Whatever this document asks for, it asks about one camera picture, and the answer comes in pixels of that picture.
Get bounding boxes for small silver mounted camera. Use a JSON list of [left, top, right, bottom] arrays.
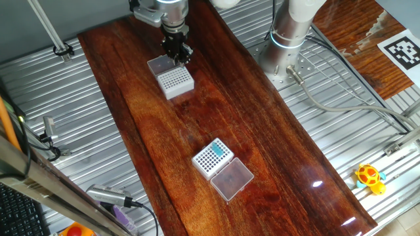
[[43, 116, 59, 141]]

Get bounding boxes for aluminium profile bracket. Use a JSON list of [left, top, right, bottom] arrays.
[[383, 98, 420, 157]]

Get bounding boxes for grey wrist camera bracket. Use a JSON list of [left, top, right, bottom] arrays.
[[132, 5, 164, 29]]

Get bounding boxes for aluminium pole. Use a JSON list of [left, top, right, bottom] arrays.
[[27, 0, 74, 64]]

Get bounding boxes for orange box red button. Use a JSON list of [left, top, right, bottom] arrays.
[[58, 222, 96, 236]]

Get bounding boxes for worn brown wooden board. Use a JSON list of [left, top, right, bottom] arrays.
[[311, 0, 415, 101]]

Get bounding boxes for silver depth camera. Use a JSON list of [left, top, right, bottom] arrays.
[[85, 184, 134, 209]]

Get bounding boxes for grey cable metal connector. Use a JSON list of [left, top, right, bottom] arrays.
[[285, 64, 420, 130]]

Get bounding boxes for steel frame beam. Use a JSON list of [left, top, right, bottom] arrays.
[[0, 132, 132, 236]]

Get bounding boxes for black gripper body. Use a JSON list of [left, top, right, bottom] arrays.
[[160, 29, 191, 56]]

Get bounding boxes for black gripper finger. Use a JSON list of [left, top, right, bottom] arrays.
[[169, 51, 186, 67], [180, 44, 195, 65]]

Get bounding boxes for white fiducial tag paper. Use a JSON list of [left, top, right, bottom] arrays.
[[377, 28, 420, 89]]

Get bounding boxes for black pole clamp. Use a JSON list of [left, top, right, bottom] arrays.
[[52, 42, 75, 57]]

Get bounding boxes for purple pipette tip box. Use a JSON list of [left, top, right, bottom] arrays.
[[110, 203, 140, 235]]

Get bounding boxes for large brown wooden board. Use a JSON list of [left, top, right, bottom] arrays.
[[77, 0, 378, 236]]

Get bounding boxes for white pipette tip holder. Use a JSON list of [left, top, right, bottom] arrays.
[[191, 137, 255, 202], [146, 54, 196, 100]]

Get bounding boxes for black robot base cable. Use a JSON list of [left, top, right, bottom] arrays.
[[304, 34, 411, 134]]

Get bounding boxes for black depth camera cable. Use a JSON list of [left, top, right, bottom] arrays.
[[131, 200, 159, 236]]

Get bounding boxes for yellow orange toy turtle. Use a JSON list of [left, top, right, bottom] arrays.
[[354, 163, 387, 196]]

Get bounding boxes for orange tube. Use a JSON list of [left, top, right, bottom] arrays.
[[0, 96, 21, 152]]

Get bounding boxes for black keyboard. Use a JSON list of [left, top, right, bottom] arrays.
[[0, 182, 52, 236]]

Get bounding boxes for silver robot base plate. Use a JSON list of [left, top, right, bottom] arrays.
[[247, 42, 318, 91]]

